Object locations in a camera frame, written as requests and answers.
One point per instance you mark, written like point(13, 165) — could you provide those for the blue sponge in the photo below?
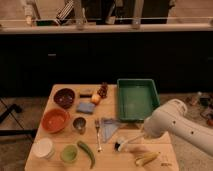
point(85, 107)

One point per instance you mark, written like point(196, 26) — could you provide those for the green box on ledge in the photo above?
point(44, 22)

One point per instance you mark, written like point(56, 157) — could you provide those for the light green cup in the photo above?
point(69, 154)

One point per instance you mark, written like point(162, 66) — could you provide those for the orange bowl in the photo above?
point(55, 120)

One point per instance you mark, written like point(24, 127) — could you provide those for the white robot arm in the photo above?
point(171, 117)

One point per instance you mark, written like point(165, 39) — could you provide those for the green chili pepper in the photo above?
point(88, 151)

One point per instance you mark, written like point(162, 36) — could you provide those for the yellow banana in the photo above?
point(145, 158)

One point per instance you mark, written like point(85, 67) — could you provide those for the small metal cup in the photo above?
point(79, 124)

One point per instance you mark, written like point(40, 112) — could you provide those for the grey folded cloth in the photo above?
point(108, 126)

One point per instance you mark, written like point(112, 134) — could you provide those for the black stand leg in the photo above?
point(6, 113)

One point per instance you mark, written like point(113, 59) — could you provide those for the green plastic tray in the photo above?
point(136, 99)

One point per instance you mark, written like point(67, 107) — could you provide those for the white handled black brush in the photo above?
point(122, 142)

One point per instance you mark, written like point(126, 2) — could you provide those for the metal fork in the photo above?
point(97, 126)

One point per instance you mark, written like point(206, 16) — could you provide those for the yellow orange fruit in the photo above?
point(95, 99)

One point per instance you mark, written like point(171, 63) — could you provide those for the dark brown bowl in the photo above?
point(64, 98)

